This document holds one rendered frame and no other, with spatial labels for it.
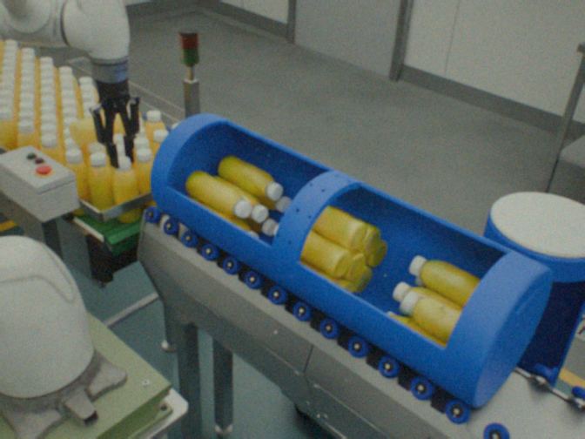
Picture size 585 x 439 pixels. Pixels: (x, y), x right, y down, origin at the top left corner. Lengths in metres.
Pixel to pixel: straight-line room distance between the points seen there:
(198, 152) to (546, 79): 3.43
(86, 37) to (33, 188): 0.37
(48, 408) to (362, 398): 0.61
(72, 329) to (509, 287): 0.70
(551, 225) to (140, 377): 1.05
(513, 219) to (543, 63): 3.10
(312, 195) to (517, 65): 3.62
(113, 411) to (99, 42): 0.83
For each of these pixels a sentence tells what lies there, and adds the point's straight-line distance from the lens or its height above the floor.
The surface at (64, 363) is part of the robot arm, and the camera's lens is 1.03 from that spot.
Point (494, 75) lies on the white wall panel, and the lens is 4.87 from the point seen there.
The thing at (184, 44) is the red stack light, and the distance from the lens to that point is 2.07.
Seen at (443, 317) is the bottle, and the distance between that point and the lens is 1.18.
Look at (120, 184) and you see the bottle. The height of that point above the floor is 1.02.
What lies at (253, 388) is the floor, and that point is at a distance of 2.49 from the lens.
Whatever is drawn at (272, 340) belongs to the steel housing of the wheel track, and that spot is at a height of 0.86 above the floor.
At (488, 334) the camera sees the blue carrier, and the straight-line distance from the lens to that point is 1.08.
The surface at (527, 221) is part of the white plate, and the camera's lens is 1.66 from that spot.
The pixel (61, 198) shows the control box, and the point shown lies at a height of 1.05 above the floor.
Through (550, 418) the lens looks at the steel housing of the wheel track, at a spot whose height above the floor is 0.93.
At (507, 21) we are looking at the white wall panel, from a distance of 4.76.
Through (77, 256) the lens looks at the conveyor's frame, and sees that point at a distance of 1.86.
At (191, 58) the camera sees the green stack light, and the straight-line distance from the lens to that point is 2.08.
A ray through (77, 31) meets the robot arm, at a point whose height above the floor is 1.42.
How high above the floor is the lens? 1.88
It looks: 34 degrees down
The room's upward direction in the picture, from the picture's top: 3 degrees clockwise
